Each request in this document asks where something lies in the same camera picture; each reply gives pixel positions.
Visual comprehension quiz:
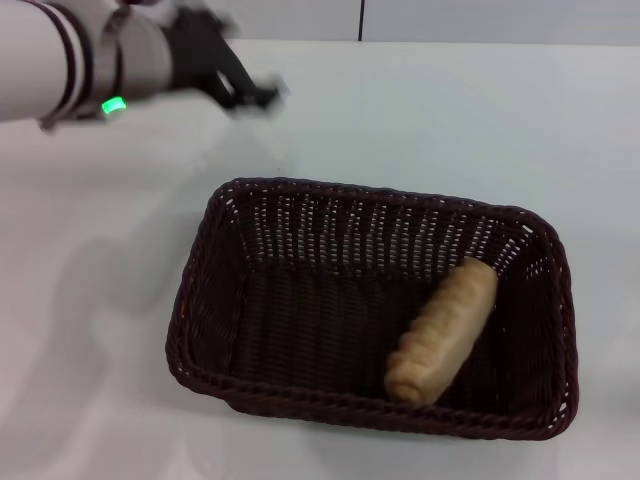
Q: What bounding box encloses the orange striped bread loaf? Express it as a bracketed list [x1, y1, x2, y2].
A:
[383, 256, 500, 405]

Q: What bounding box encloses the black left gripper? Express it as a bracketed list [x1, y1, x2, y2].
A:
[159, 7, 291, 120]

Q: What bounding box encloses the black woven rectangular basket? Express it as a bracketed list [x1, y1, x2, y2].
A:
[164, 176, 582, 442]

